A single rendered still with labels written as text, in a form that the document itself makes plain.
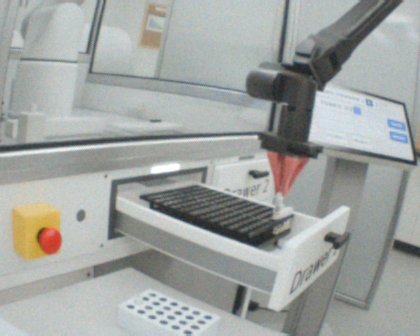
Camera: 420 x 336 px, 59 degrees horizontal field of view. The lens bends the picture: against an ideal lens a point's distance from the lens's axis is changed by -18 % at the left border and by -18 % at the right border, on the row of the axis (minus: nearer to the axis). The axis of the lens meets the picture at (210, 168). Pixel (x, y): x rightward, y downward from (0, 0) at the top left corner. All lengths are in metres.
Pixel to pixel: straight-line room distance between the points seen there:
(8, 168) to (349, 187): 1.31
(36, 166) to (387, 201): 2.00
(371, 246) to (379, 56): 1.08
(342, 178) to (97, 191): 1.09
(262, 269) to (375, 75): 1.88
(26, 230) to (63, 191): 0.12
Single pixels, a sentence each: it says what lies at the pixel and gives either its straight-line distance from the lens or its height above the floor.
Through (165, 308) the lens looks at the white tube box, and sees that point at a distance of 0.63.
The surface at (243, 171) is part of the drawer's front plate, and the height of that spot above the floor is 0.91.
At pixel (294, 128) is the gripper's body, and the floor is 1.06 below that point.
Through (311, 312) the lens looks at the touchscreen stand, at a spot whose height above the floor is 0.25.
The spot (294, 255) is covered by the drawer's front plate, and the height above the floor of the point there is 0.91.
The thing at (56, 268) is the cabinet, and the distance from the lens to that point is 0.72.
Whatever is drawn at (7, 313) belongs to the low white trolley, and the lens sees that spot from 0.63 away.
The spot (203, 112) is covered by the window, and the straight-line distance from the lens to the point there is 0.94.
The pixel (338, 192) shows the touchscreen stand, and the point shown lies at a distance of 1.64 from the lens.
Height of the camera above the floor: 1.12
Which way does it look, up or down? 11 degrees down
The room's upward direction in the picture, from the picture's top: 9 degrees clockwise
